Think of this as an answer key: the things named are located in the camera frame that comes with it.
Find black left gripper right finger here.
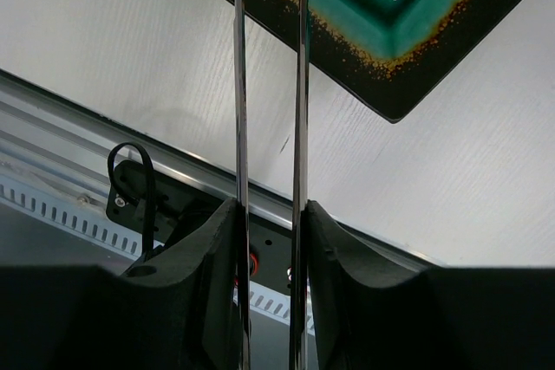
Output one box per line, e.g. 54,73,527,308
305,201,554,369

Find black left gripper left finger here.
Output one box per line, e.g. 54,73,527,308
1,199,239,369

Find stainless steel tongs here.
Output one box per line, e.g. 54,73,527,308
233,0,310,369

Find black green square plate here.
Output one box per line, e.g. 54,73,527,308
164,0,555,125

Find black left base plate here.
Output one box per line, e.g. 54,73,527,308
106,142,291,295

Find white slotted cable duct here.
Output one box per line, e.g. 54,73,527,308
1,174,291,325

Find aluminium mounting rail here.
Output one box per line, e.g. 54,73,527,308
0,68,447,271

